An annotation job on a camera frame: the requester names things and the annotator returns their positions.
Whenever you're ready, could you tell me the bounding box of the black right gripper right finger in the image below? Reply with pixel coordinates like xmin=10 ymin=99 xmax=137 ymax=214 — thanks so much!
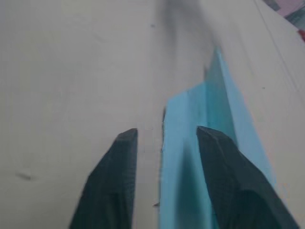
xmin=196 ymin=125 xmax=301 ymax=229

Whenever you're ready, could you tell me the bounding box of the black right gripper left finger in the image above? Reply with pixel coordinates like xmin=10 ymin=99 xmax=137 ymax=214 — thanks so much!
xmin=68 ymin=128 xmax=139 ymax=229

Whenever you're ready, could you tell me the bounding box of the blue paper sheet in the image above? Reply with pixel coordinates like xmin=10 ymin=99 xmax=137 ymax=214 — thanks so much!
xmin=158 ymin=45 xmax=275 ymax=229

